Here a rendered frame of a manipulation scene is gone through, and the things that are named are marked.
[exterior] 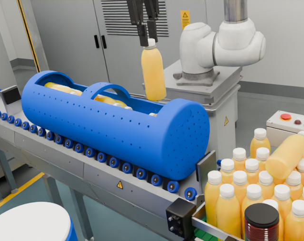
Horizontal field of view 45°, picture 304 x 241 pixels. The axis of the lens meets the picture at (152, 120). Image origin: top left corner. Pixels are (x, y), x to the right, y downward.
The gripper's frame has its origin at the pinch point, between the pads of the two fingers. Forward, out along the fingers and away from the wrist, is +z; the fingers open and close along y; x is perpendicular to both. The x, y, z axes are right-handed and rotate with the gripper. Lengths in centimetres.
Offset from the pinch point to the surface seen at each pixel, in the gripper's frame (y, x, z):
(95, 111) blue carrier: 10.1, -23.5, 28.2
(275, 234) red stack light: 36, 59, 24
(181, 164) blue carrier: 4.3, 11.0, 44.2
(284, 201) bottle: 9, 50, 40
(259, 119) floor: -211, -68, 146
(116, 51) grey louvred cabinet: -127, -162, 59
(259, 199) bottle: 12, 44, 40
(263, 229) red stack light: 38, 58, 22
